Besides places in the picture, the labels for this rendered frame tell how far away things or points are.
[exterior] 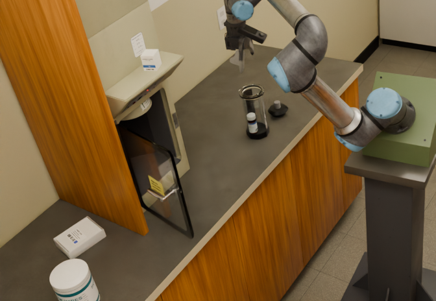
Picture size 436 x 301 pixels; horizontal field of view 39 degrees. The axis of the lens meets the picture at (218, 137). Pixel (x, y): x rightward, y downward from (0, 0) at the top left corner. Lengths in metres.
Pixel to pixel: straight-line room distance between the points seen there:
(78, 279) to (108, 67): 0.71
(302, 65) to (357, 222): 1.75
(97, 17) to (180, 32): 1.05
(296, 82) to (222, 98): 1.03
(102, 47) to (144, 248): 0.75
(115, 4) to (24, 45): 0.33
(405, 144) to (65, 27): 1.33
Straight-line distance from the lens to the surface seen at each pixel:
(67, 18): 1.91
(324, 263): 3.42
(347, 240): 3.53
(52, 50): 2.07
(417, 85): 2.51
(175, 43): 3.06
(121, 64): 2.19
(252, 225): 2.65
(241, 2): 2.31
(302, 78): 2.05
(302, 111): 2.85
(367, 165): 2.52
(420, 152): 2.48
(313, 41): 2.03
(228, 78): 3.19
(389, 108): 2.27
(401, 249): 2.83
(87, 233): 2.42
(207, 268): 2.46
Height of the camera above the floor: 2.53
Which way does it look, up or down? 35 degrees down
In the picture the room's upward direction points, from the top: 12 degrees counter-clockwise
